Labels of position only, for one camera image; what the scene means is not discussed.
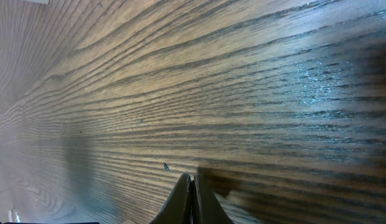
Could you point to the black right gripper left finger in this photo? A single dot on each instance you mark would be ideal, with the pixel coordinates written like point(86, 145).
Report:
point(177, 208)

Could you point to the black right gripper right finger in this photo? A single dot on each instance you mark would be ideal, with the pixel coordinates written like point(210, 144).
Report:
point(205, 208)

